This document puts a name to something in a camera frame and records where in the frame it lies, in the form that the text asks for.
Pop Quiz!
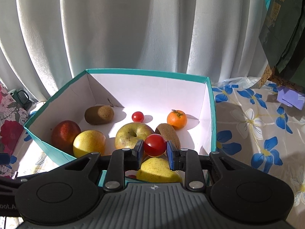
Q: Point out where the blue floral tablecloth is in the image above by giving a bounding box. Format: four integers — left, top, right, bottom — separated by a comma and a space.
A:
7, 76, 305, 229

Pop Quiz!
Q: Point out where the purple paper box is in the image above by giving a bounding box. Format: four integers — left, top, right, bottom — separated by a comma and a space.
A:
277, 86, 305, 110

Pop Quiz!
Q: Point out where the yellow green apple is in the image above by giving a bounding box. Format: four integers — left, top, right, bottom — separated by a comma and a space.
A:
115, 122, 155, 151

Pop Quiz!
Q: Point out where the dark green paper bag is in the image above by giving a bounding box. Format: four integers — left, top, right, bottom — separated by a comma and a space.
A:
258, 0, 305, 83

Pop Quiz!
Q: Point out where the red floral bag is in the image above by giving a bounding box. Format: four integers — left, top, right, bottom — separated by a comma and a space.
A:
0, 82, 31, 179

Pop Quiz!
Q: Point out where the patterned paper bag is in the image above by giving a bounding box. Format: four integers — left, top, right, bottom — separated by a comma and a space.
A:
260, 64, 297, 89

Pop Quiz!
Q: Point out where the brown kiwi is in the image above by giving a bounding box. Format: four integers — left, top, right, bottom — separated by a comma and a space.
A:
155, 123, 181, 151
84, 105, 114, 125

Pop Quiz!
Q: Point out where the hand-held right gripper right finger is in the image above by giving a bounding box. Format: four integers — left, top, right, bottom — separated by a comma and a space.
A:
166, 140, 246, 192

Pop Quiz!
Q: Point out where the orange tangerine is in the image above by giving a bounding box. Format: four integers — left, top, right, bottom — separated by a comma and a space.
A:
167, 110, 187, 129

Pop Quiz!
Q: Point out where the yellow pear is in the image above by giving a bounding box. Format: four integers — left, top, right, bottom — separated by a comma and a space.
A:
136, 157, 183, 183

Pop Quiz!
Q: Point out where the red apple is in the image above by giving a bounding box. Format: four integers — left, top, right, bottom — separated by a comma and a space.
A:
51, 120, 82, 154

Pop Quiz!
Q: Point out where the teal cardboard box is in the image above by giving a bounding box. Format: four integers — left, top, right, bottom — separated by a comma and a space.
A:
24, 68, 217, 189

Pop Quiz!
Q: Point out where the white curtain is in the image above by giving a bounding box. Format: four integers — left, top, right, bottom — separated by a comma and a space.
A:
0, 0, 270, 103

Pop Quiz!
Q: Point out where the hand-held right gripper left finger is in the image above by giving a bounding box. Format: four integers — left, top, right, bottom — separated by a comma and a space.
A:
63, 139, 145, 192

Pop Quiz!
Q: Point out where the dark green mug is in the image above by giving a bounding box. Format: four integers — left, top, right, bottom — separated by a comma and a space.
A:
8, 89, 32, 112

